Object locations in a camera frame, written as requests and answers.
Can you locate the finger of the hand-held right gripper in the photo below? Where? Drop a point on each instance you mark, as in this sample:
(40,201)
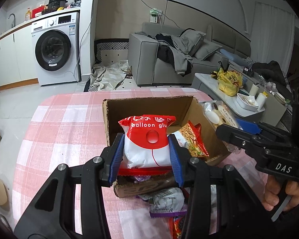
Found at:
(249,127)
(236,135)

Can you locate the white squeeze bottle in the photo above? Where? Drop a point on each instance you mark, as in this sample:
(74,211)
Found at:
(261,100)

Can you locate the black padded jacket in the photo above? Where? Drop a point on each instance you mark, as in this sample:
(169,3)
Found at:
(271,74)

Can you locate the light blue bolster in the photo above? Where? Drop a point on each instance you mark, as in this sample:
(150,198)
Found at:
(234,56)

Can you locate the curved kitchen faucet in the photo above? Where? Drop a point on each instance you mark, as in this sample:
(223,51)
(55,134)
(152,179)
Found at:
(12,17)

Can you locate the yellow bottle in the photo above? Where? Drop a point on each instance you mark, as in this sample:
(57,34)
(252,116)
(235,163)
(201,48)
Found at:
(28,15)

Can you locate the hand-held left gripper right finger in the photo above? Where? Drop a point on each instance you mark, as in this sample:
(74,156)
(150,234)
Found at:
(175,161)

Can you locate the white crumpled sheet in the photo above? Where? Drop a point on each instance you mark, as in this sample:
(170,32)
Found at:
(107,76)

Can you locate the black and white patterned mat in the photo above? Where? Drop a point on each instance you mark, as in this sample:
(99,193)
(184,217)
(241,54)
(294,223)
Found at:
(109,48)

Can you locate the grey sofa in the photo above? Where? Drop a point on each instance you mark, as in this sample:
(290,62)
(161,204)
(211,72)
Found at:
(143,62)

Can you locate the red box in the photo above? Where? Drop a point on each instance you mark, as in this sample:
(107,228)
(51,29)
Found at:
(39,12)

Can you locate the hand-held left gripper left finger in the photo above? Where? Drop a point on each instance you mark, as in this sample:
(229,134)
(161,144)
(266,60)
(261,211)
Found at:
(115,159)

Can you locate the white washing machine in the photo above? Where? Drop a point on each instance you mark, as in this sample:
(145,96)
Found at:
(57,49)

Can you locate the black pressure cooker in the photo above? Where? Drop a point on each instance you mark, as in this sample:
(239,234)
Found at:
(55,3)

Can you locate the red packet with dark band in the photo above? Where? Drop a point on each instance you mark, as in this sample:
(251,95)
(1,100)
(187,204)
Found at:
(180,226)

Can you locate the grey jacket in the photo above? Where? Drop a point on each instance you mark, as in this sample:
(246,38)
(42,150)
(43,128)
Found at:
(180,54)

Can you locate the large purple snack packet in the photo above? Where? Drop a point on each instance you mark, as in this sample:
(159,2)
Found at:
(142,178)

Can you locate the white rectangular container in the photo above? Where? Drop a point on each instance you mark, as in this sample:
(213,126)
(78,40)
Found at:
(246,103)

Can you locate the pink checked tablecloth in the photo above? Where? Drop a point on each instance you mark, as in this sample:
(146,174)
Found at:
(64,134)

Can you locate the white cup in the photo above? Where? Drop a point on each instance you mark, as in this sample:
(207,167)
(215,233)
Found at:
(253,89)

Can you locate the white and red snack packet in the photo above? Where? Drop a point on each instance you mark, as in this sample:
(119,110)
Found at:
(147,147)

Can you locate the white kitchen base cabinet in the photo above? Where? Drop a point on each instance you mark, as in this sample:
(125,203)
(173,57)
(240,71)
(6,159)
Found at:
(10,59)

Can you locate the yellow plastic bag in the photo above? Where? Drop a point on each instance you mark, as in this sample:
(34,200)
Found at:
(229,82)

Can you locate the grey pillow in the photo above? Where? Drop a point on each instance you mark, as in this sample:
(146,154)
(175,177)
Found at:
(208,49)
(191,41)

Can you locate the small purple snack packet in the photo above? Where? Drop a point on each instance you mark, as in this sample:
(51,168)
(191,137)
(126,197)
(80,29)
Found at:
(167,201)

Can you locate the person's right hand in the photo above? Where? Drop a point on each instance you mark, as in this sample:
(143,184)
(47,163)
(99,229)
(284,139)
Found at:
(274,191)

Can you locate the green and white wall charger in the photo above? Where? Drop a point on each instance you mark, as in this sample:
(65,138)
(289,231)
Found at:
(155,16)

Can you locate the red noodle snack packet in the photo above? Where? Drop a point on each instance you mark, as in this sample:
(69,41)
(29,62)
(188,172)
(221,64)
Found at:
(194,139)

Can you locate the grey coffee table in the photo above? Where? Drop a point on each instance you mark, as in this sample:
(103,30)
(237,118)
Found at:
(206,82)

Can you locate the brown cardboard box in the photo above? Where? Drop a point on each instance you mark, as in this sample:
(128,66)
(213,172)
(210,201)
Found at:
(114,119)

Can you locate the black cloth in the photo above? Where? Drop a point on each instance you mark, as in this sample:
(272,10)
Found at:
(164,52)

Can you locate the clear cookie packet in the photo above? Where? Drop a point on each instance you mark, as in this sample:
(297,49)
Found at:
(224,115)

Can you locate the crumpled plastic bag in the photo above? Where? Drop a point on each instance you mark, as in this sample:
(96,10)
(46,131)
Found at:
(76,3)

